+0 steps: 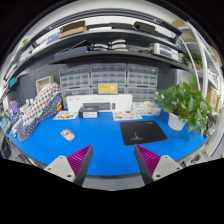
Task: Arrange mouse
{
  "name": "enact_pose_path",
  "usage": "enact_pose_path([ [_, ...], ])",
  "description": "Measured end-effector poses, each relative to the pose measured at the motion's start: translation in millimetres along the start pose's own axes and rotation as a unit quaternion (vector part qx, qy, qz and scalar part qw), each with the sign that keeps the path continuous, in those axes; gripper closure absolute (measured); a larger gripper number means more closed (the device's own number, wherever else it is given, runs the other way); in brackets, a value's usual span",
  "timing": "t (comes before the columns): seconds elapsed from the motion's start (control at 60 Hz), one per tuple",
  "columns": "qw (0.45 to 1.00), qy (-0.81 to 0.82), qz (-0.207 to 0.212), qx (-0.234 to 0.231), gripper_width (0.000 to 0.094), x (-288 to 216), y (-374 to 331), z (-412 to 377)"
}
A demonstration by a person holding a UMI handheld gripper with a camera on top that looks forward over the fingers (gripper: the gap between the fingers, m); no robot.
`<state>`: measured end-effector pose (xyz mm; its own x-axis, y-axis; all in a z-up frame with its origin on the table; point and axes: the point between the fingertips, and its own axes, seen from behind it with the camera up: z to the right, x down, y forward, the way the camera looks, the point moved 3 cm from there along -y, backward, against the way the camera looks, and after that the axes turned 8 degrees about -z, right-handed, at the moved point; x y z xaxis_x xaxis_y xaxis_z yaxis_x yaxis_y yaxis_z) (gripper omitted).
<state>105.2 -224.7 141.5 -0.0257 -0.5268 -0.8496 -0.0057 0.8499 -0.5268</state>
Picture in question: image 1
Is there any white keyboard box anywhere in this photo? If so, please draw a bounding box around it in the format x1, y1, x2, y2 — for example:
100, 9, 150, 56
66, 94, 133, 112

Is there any purple toy figure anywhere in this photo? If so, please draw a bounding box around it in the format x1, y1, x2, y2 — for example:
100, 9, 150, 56
9, 100, 20, 116

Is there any left illustrated card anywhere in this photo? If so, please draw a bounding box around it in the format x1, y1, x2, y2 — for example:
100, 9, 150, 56
55, 111, 78, 120

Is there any right grey drawer organizer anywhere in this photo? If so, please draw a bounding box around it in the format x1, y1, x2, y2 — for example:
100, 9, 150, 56
126, 64, 158, 102

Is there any white basket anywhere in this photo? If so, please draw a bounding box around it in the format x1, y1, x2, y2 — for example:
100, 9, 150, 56
36, 76, 54, 92

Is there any cardboard box on shelf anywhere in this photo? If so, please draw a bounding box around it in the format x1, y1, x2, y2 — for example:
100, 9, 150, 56
59, 21, 87, 39

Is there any right illustrated card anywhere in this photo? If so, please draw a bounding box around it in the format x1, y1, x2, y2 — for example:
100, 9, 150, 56
113, 111, 142, 121

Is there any yellow card box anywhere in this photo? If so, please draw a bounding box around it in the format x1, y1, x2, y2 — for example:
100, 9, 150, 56
97, 83, 118, 95

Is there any patterned fabric bag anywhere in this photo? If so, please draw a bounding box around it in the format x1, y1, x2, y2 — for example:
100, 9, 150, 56
17, 82, 62, 142

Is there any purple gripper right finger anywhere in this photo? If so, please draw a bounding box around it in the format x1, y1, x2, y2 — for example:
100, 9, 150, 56
134, 145, 182, 185

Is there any white device on shelf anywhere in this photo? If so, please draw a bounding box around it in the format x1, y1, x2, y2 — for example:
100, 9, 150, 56
153, 43, 179, 61

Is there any grey drawer organizer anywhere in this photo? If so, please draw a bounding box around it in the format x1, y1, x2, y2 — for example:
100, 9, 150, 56
59, 65, 90, 98
126, 64, 158, 102
90, 63, 126, 94

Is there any black mouse pad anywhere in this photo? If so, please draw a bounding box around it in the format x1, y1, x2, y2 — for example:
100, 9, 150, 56
120, 120, 167, 146

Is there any middle grey drawer organizer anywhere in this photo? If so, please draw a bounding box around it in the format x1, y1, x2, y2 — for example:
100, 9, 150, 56
90, 63, 126, 94

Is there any small black white box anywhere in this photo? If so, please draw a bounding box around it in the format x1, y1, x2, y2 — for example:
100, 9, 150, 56
78, 107, 99, 118

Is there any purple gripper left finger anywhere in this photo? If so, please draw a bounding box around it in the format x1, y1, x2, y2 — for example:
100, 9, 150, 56
44, 145, 93, 186

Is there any white clear container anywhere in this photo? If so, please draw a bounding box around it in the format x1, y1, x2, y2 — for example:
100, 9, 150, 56
132, 101, 161, 116

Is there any illustrated card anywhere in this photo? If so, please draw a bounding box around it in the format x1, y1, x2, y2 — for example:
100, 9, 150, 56
55, 111, 78, 120
113, 111, 142, 121

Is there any pink computer mouse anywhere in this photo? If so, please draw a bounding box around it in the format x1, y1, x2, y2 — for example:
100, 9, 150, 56
60, 129, 75, 141

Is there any blue table mat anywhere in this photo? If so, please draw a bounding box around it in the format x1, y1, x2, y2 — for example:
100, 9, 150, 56
9, 112, 206, 176

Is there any green potted plant white pot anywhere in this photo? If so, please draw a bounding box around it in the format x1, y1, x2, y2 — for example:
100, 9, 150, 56
156, 74, 212, 135

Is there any left grey drawer organizer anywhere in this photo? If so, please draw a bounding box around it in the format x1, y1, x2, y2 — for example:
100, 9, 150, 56
59, 65, 90, 98

